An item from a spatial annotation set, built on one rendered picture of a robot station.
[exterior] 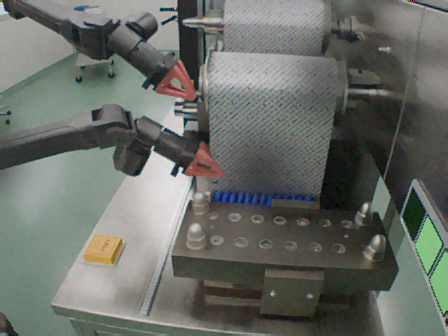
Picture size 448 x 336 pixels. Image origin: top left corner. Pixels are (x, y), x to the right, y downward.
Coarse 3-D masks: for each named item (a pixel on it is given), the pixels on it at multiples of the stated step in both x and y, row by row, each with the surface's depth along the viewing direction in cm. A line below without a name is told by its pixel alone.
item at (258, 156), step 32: (224, 128) 66; (256, 128) 66; (288, 128) 65; (320, 128) 64; (224, 160) 70; (256, 160) 69; (288, 160) 68; (320, 160) 67; (224, 192) 74; (256, 192) 73; (288, 192) 72; (320, 192) 71
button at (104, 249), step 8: (96, 240) 76; (104, 240) 76; (112, 240) 76; (120, 240) 76; (88, 248) 73; (96, 248) 73; (104, 248) 74; (112, 248) 74; (120, 248) 76; (88, 256) 72; (96, 256) 72; (104, 256) 72; (112, 256) 72; (112, 264) 72
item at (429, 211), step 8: (416, 184) 43; (416, 192) 43; (408, 200) 45; (424, 200) 40; (424, 208) 40; (432, 208) 39; (400, 216) 48; (424, 216) 40; (432, 216) 38; (440, 224) 36; (408, 232) 44; (416, 232) 42; (440, 232) 36; (416, 240) 41; (440, 240) 35; (416, 248) 41; (440, 248) 35; (416, 256) 41; (440, 256) 35; (432, 264) 36; (424, 272) 38; (432, 272) 36; (432, 288) 36; (432, 296) 35; (440, 312) 33
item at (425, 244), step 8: (424, 224) 40; (432, 224) 38; (424, 232) 39; (432, 232) 37; (424, 240) 39; (432, 240) 37; (424, 248) 39; (432, 248) 37; (424, 256) 39; (432, 256) 37; (424, 264) 38
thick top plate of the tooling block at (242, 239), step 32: (224, 224) 65; (256, 224) 65; (288, 224) 65; (320, 224) 65; (352, 224) 65; (192, 256) 58; (224, 256) 58; (256, 256) 58; (288, 256) 58; (320, 256) 58; (352, 256) 57; (384, 256) 57; (352, 288) 58; (384, 288) 57
